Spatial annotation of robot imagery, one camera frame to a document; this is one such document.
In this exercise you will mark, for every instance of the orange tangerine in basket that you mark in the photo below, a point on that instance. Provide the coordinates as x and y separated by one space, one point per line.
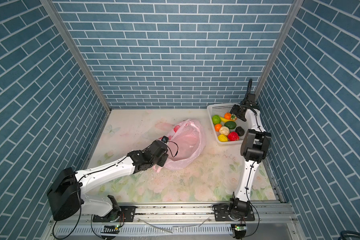
228 116

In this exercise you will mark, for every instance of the dark green fruit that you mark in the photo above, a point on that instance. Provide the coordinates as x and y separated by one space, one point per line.
231 125

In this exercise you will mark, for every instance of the white garlic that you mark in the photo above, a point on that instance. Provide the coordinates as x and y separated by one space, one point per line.
224 131

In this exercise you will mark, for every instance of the light green fruit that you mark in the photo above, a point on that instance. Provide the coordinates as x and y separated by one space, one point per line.
216 119

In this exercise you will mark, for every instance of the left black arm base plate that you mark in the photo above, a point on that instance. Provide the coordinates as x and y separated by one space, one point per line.
122 215

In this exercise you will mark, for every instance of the orange fruit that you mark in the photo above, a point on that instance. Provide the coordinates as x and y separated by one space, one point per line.
218 127

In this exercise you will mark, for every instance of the pink plastic bag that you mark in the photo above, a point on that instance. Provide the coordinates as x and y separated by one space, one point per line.
187 141

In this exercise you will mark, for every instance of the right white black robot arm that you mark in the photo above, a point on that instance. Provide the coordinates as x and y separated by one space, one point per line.
254 149

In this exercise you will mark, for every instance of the yellow lemon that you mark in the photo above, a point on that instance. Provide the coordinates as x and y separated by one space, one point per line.
223 138

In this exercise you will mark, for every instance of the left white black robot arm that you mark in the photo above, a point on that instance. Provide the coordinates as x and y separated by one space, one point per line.
68 194

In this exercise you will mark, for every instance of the red fruit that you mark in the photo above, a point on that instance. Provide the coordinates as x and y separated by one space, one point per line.
233 136

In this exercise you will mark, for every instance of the aluminium front rail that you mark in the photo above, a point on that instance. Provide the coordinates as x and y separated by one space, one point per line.
193 213

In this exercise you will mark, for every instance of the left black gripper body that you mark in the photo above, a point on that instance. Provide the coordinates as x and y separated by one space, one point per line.
161 160

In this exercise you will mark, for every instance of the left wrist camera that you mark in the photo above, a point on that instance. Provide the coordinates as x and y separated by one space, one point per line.
165 139

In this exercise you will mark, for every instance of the yellow banana in basket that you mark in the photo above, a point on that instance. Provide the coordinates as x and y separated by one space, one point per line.
224 120

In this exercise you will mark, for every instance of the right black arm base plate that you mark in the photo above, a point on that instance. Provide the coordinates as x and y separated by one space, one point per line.
223 214

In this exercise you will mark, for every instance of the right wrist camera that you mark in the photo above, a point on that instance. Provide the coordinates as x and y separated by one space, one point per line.
250 99

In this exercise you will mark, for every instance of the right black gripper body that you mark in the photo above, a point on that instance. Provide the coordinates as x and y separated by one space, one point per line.
237 110

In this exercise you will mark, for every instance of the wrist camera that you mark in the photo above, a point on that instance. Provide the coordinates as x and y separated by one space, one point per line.
165 139
250 99

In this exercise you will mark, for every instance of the dark avocado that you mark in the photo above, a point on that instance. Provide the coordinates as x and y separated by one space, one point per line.
240 131

